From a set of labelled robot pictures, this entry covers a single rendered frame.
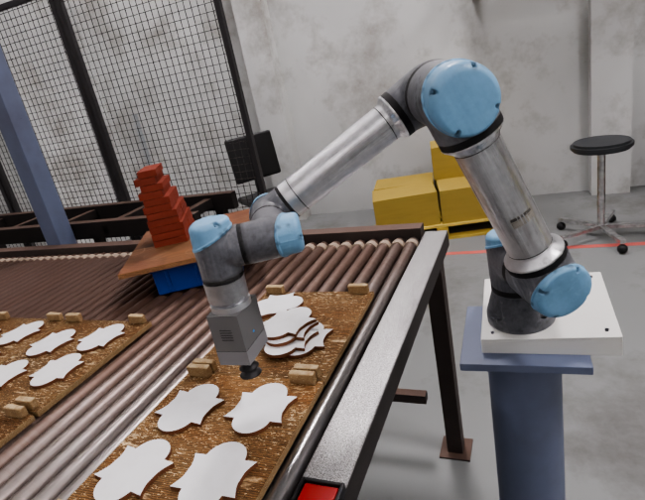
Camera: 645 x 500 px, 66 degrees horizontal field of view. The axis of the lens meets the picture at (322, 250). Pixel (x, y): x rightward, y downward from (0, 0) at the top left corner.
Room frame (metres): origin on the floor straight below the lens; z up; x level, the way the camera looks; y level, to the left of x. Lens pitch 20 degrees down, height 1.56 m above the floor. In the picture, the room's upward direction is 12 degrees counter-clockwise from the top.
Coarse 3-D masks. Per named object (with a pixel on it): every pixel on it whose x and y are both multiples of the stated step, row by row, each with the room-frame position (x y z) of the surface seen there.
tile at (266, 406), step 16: (272, 384) 0.91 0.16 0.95; (240, 400) 0.88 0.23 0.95; (256, 400) 0.86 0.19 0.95; (272, 400) 0.85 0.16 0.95; (288, 400) 0.84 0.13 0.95; (224, 416) 0.83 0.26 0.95; (240, 416) 0.82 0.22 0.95; (256, 416) 0.81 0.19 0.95; (272, 416) 0.80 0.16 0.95; (240, 432) 0.78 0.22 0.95; (256, 432) 0.77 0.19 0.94
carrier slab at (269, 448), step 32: (192, 384) 0.99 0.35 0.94; (224, 384) 0.96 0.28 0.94; (256, 384) 0.94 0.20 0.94; (288, 384) 0.91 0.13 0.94; (320, 384) 0.89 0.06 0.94; (288, 416) 0.81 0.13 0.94; (192, 448) 0.77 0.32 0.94; (256, 448) 0.73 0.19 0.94; (288, 448) 0.73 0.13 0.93; (96, 480) 0.74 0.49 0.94; (160, 480) 0.70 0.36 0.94; (256, 480) 0.66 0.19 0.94
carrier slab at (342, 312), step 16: (304, 304) 1.28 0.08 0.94; (320, 304) 1.26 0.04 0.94; (336, 304) 1.24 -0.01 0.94; (352, 304) 1.22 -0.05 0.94; (368, 304) 1.22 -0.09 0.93; (320, 320) 1.16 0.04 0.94; (336, 320) 1.14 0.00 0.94; (352, 320) 1.13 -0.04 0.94; (336, 336) 1.07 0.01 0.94; (208, 352) 1.12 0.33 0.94; (320, 352) 1.01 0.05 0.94; (336, 352) 1.00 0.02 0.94; (224, 368) 1.03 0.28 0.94; (272, 368) 0.99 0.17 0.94; (288, 368) 0.97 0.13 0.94; (320, 368) 0.95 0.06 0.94
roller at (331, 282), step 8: (360, 240) 1.75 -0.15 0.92; (352, 248) 1.68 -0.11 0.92; (360, 248) 1.69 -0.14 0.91; (352, 256) 1.62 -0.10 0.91; (344, 264) 1.56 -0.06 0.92; (336, 272) 1.50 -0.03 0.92; (344, 272) 1.52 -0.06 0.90; (328, 280) 1.45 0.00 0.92; (336, 280) 1.46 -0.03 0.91; (320, 288) 1.41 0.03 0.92; (328, 288) 1.40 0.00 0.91
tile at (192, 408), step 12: (204, 384) 0.96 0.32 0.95; (180, 396) 0.93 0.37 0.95; (192, 396) 0.93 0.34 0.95; (204, 396) 0.92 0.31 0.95; (216, 396) 0.91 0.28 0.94; (168, 408) 0.90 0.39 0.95; (180, 408) 0.89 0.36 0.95; (192, 408) 0.88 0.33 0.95; (204, 408) 0.87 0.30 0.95; (168, 420) 0.86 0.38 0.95; (180, 420) 0.85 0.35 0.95; (192, 420) 0.84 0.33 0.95; (168, 432) 0.82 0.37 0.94; (180, 432) 0.82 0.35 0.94
